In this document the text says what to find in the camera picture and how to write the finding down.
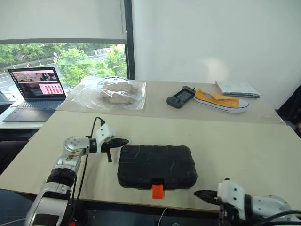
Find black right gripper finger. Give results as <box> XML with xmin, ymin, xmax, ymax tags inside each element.
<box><xmin>193</xmin><ymin>189</ymin><xmax>218</xmax><ymax>205</ymax></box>
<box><xmin>218</xmin><ymin>204</ymin><xmax>228</xmax><ymax>226</ymax></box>

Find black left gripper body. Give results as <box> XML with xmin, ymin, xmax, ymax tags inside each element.
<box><xmin>101</xmin><ymin>140</ymin><xmax>113</xmax><ymax>154</ymax></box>

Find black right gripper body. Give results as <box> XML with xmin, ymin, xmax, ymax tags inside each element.
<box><xmin>216</xmin><ymin>197</ymin><xmax>239</xmax><ymax>226</ymax></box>

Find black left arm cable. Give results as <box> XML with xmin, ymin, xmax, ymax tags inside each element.
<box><xmin>70</xmin><ymin>116</ymin><xmax>105</xmax><ymax>226</ymax></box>

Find open black laptop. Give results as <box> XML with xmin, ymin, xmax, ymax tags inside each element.
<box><xmin>2</xmin><ymin>66</ymin><xmax>68</xmax><ymax>123</ymax></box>

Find black window frame post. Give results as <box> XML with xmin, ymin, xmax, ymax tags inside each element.
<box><xmin>121</xmin><ymin>0</ymin><xmax>137</xmax><ymax>81</ymax></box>

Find clear plastic bag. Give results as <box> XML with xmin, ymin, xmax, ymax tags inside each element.
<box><xmin>71</xmin><ymin>76</ymin><xmax>147</xmax><ymax>111</ymax></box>

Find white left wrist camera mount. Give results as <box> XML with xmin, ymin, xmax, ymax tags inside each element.
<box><xmin>95</xmin><ymin>124</ymin><xmax>115</xmax><ymax>154</ymax></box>

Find thin white cable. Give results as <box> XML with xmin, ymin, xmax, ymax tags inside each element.
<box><xmin>158</xmin><ymin>207</ymin><xmax>169</xmax><ymax>226</ymax></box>

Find white roller window blind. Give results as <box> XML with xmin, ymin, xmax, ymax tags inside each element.
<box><xmin>0</xmin><ymin>0</ymin><xmax>128</xmax><ymax>45</ymax></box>

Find yellow canvas sneaker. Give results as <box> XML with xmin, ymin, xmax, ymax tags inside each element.
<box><xmin>193</xmin><ymin>88</ymin><xmax>250</xmax><ymax>114</ymax></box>

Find gray handheld game controller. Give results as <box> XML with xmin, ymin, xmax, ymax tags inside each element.
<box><xmin>166</xmin><ymin>85</ymin><xmax>197</xmax><ymax>110</ymax></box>

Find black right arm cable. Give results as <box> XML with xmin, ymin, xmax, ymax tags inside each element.
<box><xmin>257</xmin><ymin>209</ymin><xmax>301</xmax><ymax>226</ymax></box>

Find person in dark clothes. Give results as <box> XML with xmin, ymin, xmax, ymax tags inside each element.
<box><xmin>277</xmin><ymin>84</ymin><xmax>301</xmax><ymax>138</ymax></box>

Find white round ring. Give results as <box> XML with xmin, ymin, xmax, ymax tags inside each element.
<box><xmin>97</xmin><ymin>75</ymin><xmax>130</xmax><ymax>87</ymax></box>

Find beige cardboard pieces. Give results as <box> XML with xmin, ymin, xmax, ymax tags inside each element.
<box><xmin>98</xmin><ymin>81</ymin><xmax>140</xmax><ymax>105</ymax></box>

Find white book stack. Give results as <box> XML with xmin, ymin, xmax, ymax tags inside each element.
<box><xmin>215</xmin><ymin>80</ymin><xmax>262</xmax><ymax>99</ymax></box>

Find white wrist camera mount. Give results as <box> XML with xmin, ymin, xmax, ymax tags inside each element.
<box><xmin>216</xmin><ymin>179</ymin><xmax>246</xmax><ymax>220</ymax></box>
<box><xmin>95</xmin><ymin>124</ymin><xmax>115</xmax><ymax>154</ymax></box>

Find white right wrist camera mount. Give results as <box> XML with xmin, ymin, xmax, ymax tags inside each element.
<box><xmin>216</xmin><ymin>179</ymin><xmax>246</xmax><ymax>220</ymax></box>

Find white side desk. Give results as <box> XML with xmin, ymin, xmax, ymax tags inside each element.
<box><xmin>0</xmin><ymin>94</ymin><xmax>57</xmax><ymax>130</ymax></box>

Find black plastic tool case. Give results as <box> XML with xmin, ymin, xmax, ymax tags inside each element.
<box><xmin>117</xmin><ymin>144</ymin><xmax>198</xmax><ymax>200</ymax></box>

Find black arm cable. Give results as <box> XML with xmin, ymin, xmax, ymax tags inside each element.
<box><xmin>70</xmin><ymin>116</ymin><xmax>105</xmax><ymax>226</ymax></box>
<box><xmin>257</xmin><ymin>209</ymin><xmax>301</xmax><ymax>226</ymax></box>

